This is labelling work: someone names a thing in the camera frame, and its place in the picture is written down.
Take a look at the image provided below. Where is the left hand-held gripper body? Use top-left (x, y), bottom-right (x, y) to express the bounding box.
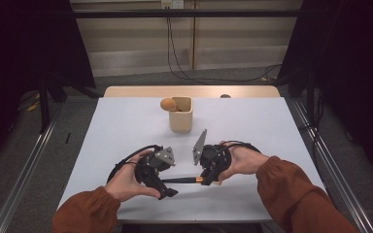
top-left (134, 146), bottom-right (177, 189)

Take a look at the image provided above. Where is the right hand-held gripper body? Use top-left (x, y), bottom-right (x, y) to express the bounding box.
top-left (192, 129), bottom-right (233, 173)

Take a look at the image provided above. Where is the small makeup brush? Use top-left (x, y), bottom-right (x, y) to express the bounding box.
top-left (160, 176), bottom-right (222, 186)

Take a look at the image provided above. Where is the beige square cup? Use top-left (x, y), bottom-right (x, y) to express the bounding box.
top-left (169, 96), bottom-right (194, 133)

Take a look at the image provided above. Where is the large makeup brush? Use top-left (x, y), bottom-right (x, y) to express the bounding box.
top-left (159, 97), bottom-right (180, 113)

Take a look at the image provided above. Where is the person's left hand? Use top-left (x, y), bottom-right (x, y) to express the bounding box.
top-left (104, 149), bottom-right (161, 203)

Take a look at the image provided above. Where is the person's right hand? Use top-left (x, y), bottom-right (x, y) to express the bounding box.
top-left (218, 140), bottom-right (270, 183)

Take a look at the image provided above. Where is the wooden table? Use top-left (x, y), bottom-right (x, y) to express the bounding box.
top-left (103, 84), bottom-right (282, 99)

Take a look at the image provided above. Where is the black metal stand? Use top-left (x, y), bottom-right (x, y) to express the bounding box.
top-left (38, 76), bottom-right (52, 134)

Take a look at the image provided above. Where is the black horizontal bar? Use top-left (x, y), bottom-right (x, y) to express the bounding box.
top-left (72, 9), bottom-right (305, 19)

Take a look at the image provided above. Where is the black curtain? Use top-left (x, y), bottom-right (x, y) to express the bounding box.
top-left (276, 0), bottom-right (373, 187)
top-left (0, 0), bottom-right (97, 173)

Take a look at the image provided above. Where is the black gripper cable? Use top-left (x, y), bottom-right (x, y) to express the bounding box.
top-left (220, 140), bottom-right (262, 154)
top-left (106, 144), bottom-right (163, 183)

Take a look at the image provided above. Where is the black cable beside rail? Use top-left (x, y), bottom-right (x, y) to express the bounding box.
top-left (299, 93), bottom-right (324, 163)

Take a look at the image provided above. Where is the black floor cable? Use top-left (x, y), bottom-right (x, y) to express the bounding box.
top-left (166, 9), bottom-right (283, 83)
top-left (169, 17), bottom-right (273, 82)

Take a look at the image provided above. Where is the metal floor rail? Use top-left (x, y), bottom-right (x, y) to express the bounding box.
top-left (291, 98), bottom-right (373, 233)
top-left (0, 102), bottom-right (66, 233)

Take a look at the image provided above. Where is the white wall outlet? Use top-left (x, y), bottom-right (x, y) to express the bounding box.
top-left (160, 0), bottom-right (185, 10)

